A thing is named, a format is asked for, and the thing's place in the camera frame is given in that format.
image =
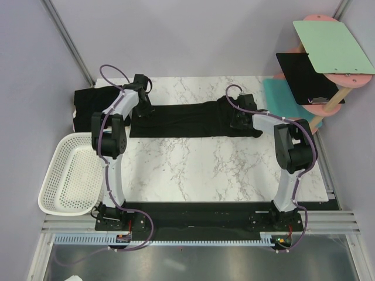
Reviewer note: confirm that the aluminium frame rail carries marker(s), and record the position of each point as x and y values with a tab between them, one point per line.
68	41

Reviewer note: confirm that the black printed t shirt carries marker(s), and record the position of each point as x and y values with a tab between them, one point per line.
203	120

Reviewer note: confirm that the black clipboard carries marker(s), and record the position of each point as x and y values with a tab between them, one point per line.
307	86

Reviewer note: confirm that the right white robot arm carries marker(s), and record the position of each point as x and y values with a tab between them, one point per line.
295	151

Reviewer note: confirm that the green clipboard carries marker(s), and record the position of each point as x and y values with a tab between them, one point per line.
332	48

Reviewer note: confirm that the folded black t shirt stack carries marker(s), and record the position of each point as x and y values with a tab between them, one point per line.
91	100

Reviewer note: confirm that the light blue cable duct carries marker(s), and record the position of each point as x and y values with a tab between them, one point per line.
133	240

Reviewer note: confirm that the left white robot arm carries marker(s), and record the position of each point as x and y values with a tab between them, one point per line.
109	139

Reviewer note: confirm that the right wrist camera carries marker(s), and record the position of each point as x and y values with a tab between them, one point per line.
247	102

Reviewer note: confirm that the pink wooden shelf stand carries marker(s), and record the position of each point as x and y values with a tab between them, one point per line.
344	82

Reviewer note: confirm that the teal mat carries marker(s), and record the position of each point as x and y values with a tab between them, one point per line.
281	102

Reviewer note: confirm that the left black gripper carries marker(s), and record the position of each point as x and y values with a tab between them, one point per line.
148	111

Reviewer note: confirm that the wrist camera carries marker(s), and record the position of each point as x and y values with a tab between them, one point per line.
142	83
247	102

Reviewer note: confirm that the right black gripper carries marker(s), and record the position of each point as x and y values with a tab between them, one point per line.
234	124

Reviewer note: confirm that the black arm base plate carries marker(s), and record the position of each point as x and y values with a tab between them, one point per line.
178	215

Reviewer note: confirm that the white perforated laundry basket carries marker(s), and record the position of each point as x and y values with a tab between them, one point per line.
73	182

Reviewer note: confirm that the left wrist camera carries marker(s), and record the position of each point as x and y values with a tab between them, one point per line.
142	83

